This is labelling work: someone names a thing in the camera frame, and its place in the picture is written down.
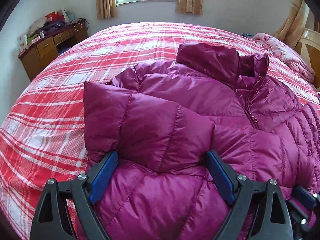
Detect magenta puffer jacket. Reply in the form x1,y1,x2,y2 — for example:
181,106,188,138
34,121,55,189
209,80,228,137
84,43,319,239

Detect red plaid bed cover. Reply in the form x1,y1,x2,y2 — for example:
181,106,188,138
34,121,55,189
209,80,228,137
1,22,319,239

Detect pink folded quilt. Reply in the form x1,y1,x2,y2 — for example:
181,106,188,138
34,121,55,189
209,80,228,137
253,33,315,83

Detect wooden headboard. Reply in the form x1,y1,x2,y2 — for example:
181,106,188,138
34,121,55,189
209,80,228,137
295,28,320,88

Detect brown wooden desk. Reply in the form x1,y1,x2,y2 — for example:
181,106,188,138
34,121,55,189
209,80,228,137
18,18,88,81

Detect side beige curtain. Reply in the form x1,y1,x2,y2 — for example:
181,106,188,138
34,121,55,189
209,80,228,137
274,0,310,49

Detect clutter pile on desk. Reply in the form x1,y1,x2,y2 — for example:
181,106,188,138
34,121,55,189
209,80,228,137
17,9,75,52

